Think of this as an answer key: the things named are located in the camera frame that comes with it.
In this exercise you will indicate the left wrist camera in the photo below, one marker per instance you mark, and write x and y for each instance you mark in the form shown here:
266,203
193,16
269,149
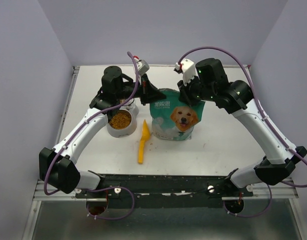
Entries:
142,65

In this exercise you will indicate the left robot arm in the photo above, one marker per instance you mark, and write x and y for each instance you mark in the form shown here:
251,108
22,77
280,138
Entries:
57,166

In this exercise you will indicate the grey double bowl feeder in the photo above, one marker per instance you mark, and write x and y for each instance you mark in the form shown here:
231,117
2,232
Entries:
134,111

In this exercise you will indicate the brown pet food kibble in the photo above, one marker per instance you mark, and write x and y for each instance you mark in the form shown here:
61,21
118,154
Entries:
122,119

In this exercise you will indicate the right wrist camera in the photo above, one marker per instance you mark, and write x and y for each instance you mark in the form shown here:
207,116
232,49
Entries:
186,67

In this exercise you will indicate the yellow plastic scoop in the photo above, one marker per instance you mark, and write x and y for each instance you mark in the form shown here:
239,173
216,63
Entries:
145,136

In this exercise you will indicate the green pet food bag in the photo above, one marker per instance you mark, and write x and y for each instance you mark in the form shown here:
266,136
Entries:
172,119

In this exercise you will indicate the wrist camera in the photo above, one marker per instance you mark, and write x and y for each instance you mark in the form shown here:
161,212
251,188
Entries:
142,65
186,67

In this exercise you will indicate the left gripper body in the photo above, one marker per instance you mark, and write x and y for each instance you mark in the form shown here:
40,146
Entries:
141,86

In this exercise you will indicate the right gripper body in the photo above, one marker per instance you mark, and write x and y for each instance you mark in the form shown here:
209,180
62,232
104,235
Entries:
194,87

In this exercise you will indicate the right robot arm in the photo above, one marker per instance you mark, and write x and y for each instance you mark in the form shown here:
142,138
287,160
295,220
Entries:
207,81

